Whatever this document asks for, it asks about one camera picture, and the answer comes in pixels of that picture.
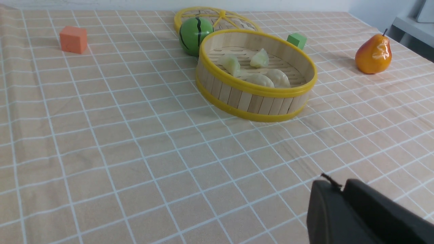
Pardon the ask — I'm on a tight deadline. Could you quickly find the green dumpling front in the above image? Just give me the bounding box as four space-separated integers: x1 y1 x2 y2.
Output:
250 48 270 68

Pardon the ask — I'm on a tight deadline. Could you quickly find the bamboo steamer lid yellow rim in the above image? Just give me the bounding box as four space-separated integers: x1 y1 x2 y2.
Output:
174 6 262 32

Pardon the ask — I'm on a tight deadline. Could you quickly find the green dumpling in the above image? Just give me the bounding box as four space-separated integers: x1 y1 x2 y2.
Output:
217 54 241 77
250 48 270 68

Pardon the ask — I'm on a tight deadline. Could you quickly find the grey side table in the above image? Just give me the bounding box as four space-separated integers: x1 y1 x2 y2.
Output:
387 0 434 62

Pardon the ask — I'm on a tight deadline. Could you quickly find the white dumpling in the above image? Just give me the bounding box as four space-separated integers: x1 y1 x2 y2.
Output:
245 74 275 88
265 68 292 88

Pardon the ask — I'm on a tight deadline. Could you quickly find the green toy watermelon ball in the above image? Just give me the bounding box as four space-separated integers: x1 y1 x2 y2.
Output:
178 17 214 57

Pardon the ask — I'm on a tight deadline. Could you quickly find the orange foam cube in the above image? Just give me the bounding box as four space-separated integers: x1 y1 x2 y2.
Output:
59 26 88 54

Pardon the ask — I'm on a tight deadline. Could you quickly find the orange toy pear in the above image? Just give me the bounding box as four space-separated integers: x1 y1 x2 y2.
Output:
355 29 392 74

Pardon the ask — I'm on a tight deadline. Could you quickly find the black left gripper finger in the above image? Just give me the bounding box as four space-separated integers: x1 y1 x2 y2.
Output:
307 174 434 244

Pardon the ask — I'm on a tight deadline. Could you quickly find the bamboo steamer tray yellow rim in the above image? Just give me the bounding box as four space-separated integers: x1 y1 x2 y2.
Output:
196 29 318 122

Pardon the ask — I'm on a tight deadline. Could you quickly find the green foam cube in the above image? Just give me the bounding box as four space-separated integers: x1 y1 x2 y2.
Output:
287 33 308 50

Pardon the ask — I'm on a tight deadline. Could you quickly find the beige checkered tablecloth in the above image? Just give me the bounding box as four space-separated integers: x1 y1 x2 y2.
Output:
0 5 433 244

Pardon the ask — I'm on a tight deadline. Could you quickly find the white dumpling front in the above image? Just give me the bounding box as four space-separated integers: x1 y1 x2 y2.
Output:
245 74 275 88

